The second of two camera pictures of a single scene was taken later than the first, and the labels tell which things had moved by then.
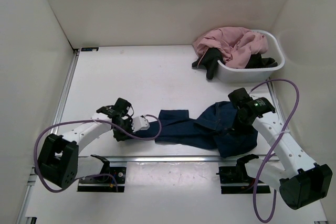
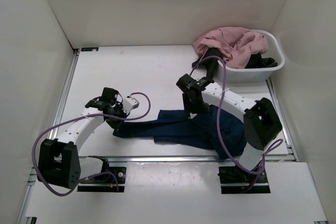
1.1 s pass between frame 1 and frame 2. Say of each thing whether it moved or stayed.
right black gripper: moved
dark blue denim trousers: stayed
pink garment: stayed
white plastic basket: stayed
